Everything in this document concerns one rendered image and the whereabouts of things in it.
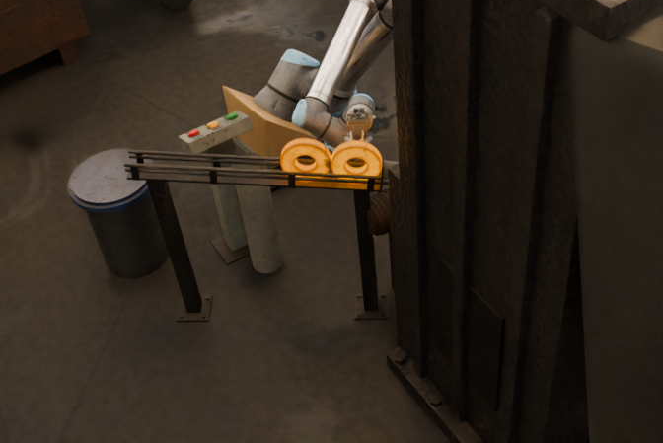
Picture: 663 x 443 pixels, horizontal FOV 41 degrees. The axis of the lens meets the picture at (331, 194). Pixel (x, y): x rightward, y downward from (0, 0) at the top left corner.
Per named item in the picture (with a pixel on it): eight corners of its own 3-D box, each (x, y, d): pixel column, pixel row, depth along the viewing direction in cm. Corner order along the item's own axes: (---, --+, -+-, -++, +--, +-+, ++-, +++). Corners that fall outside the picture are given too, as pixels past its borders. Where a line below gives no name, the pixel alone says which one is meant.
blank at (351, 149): (383, 148, 271) (383, 141, 273) (331, 145, 271) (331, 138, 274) (379, 185, 282) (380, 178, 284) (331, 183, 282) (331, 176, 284)
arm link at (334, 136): (318, 134, 317) (335, 107, 312) (346, 150, 320) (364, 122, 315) (317, 145, 309) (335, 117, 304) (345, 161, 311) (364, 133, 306)
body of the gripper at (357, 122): (344, 120, 284) (346, 107, 295) (346, 145, 288) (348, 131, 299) (369, 119, 284) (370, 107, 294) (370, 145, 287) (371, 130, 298)
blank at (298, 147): (331, 146, 271) (331, 138, 274) (279, 143, 271) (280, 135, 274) (330, 183, 282) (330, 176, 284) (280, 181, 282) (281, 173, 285)
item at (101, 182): (191, 260, 350) (168, 181, 321) (115, 298, 340) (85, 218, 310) (158, 214, 371) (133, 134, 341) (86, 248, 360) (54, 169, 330)
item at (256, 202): (289, 264, 344) (271, 165, 308) (261, 279, 340) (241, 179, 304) (273, 247, 352) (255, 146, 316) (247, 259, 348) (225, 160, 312)
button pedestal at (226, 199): (275, 241, 354) (253, 120, 311) (222, 268, 346) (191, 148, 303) (257, 218, 364) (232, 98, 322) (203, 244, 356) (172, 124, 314)
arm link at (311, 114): (368, -41, 323) (294, 116, 301) (398, -24, 325) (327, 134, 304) (356, -28, 333) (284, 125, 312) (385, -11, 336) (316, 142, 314)
